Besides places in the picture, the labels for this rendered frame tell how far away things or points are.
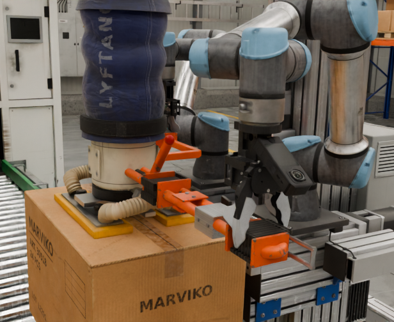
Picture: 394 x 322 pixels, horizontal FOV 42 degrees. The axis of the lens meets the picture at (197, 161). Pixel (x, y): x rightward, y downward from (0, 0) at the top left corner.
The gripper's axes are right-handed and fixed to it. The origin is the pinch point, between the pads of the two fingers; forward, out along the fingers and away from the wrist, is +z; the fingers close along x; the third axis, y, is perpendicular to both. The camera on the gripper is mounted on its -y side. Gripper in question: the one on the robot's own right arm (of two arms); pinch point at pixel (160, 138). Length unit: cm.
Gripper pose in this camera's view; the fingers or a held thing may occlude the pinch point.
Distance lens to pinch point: 178.2
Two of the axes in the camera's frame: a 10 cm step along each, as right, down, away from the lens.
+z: -0.2, 9.8, 2.2
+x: 8.6, -1.0, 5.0
